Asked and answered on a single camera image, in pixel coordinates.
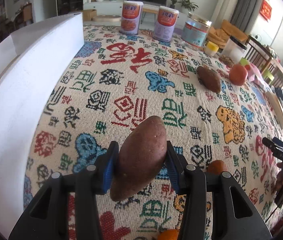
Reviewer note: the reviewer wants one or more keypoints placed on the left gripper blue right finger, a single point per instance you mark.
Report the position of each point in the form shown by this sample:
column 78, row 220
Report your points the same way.
column 234, row 215

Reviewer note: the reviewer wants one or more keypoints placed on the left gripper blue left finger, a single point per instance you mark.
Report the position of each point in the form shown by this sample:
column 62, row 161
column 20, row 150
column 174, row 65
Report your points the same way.
column 46, row 216

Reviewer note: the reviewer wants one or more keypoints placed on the dark orange tangerine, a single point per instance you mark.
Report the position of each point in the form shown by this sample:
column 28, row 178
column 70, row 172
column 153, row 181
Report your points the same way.
column 216, row 167

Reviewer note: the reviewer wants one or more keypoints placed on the red apple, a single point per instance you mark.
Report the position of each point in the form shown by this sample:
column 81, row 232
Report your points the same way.
column 238, row 75

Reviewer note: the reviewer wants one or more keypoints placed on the small dark sweet potato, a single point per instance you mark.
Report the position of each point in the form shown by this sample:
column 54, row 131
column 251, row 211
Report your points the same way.
column 209, row 79

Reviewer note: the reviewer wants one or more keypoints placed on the long sweet potato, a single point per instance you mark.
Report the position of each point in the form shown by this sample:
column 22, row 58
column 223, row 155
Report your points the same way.
column 140, row 158

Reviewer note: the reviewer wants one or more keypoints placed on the colourful snack bag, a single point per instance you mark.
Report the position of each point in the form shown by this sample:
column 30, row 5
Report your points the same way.
column 254, row 74

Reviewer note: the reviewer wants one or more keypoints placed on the clear jar black lid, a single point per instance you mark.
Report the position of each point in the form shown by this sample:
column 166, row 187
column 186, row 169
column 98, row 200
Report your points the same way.
column 234, row 49

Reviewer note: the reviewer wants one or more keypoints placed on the small yellow lid jar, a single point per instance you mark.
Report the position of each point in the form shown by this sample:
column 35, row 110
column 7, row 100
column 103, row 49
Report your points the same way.
column 211, row 49

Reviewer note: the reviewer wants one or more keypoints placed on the orange lounge chair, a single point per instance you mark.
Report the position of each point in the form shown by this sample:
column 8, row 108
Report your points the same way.
column 220, row 36

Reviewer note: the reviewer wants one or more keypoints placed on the white cardboard box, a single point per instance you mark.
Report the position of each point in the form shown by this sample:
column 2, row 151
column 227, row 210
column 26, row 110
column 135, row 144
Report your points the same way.
column 32, row 60

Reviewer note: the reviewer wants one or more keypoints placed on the glass jar blue label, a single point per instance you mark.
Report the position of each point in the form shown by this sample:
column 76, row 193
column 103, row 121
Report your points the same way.
column 195, row 30

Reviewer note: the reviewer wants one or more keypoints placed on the white standing air conditioner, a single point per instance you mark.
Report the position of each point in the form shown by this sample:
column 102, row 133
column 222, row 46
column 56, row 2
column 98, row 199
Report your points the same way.
column 223, row 11

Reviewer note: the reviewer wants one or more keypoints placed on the green potted plant right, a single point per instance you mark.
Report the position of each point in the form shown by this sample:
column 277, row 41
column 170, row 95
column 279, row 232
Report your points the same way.
column 188, row 5

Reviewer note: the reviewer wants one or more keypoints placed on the small wooden hairpin table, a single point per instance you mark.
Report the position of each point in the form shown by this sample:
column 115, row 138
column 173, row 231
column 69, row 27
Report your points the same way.
column 145, row 11

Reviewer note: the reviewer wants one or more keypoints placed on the cardboard box on floor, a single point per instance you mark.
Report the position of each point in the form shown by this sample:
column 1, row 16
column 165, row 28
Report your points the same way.
column 88, row 15

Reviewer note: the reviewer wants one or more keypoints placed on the left pink tin can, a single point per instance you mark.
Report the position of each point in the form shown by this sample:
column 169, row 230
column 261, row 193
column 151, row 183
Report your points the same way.
column 130, row 17

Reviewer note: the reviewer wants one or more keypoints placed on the white tv cabinet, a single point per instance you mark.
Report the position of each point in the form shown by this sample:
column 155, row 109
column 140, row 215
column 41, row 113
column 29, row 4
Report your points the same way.
column 109, row 16

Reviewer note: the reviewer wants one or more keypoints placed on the red wall hanging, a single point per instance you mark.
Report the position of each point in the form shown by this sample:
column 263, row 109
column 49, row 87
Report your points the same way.
column 265, row 10

